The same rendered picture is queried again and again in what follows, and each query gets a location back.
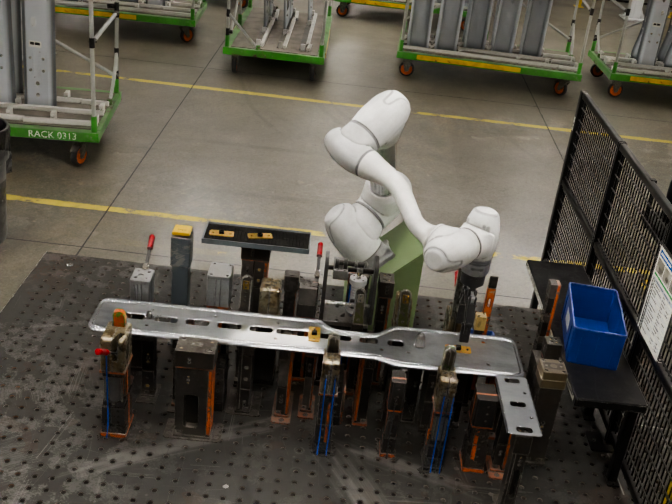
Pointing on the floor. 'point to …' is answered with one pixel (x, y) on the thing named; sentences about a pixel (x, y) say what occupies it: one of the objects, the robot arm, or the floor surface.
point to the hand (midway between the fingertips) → (462, 326)
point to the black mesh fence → (605, 442)
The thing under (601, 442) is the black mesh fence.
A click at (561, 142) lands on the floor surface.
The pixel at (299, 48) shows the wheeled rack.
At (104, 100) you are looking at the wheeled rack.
